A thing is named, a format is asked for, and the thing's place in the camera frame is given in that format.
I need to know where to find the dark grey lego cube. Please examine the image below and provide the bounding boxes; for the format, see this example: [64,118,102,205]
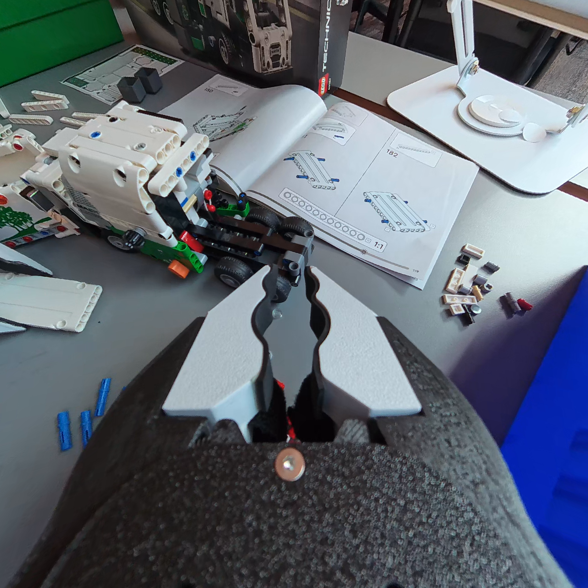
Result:
[136,67,163,94]
[117,76,148,104]

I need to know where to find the white green lego truck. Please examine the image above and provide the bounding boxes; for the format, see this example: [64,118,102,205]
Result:
[21,100,316,305]

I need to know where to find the white lego panel with holes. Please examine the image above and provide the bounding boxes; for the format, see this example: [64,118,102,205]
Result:
[0,272,103,333]

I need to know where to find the pile of small tan pieces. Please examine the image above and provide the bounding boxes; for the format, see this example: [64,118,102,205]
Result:
[442,243,501,325]

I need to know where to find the blue plastic bin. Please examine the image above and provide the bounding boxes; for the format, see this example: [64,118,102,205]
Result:
[500,269,588,588]

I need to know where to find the white folding stand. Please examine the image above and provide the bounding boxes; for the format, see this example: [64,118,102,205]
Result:
[387,0,588,195]

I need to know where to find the green plastic bin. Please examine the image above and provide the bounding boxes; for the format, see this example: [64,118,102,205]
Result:
[0,0,125,89]

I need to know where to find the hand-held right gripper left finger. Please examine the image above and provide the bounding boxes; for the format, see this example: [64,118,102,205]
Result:
[162,264,288,444]

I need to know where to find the scattered white lego beams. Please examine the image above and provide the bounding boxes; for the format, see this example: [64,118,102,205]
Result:
[0,89,100,138]

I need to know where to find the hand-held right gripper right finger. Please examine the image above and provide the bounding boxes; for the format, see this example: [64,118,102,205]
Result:
[293,266,422,443]

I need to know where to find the lego truck set box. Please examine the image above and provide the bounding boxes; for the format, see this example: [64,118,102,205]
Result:
[121,0,353,99]

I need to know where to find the lego sticker sheet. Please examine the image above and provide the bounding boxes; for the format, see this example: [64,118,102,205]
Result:
[60,44,185,104]

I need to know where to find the open lego instruction booklet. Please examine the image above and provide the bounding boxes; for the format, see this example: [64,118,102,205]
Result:
[157,84,481,291]

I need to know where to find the white lego hopper assembly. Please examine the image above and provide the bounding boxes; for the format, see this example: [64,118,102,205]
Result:
[0,124,82,252]

